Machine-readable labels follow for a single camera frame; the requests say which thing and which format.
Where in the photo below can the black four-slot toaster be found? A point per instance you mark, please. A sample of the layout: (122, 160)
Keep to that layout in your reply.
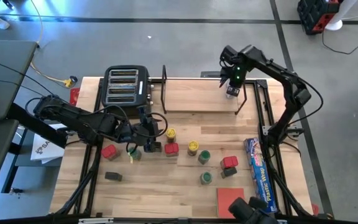
(126, 90)

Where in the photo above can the black and red toolbox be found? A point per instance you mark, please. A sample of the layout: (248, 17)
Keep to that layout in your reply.
(315, 14)

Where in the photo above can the red clamp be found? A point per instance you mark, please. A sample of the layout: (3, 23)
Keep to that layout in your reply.
(314, 209)
(74, 96)

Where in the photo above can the black support beam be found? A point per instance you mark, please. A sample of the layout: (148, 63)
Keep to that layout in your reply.
(39, 126)

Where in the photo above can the blue plastic wrap box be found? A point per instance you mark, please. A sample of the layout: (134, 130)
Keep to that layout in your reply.
(259, 174)

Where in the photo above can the white printed paper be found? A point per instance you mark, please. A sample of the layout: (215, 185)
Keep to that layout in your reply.
(45, 151)

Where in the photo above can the yellow-lid spice jar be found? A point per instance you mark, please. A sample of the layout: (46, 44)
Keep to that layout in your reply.
(193, 147)
(171, 134)

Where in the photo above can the white stand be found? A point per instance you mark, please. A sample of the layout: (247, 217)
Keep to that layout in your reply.
(334, 25)

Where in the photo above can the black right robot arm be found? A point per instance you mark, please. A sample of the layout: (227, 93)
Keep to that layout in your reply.
(291, 84)

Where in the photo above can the black metal table frame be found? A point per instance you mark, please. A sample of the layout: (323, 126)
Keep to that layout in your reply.
(80, 186)

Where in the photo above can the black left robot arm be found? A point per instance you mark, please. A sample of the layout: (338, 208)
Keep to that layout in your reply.
(73, 119)

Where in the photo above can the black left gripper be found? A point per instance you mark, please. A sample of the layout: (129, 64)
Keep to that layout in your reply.
(148, 132)

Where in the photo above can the grey metal plate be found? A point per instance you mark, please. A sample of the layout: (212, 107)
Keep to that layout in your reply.
(210, 74)

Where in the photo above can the grey metal corner bracket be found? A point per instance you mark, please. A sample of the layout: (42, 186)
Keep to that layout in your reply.
(266, 130)

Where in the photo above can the red square pad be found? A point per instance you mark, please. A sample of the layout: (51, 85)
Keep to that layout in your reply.
(227, 199)

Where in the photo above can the small black block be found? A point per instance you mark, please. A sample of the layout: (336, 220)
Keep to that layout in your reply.
(113, 176)

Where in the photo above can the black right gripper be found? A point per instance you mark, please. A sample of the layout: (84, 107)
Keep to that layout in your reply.
(235, 76)

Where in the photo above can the red-lid spice jar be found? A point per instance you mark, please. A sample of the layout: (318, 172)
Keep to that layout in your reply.
(228, 161)
(171, 149)
(110, 152)

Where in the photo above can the wooden shelf with black frame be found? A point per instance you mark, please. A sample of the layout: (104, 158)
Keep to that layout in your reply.
(191, 96)

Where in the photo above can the green tin with black lid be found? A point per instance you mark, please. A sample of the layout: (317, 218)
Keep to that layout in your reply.
(157, 147)
(228, 172)

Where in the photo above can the silver bracket plate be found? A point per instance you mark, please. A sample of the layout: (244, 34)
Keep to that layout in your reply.
(95, 220)

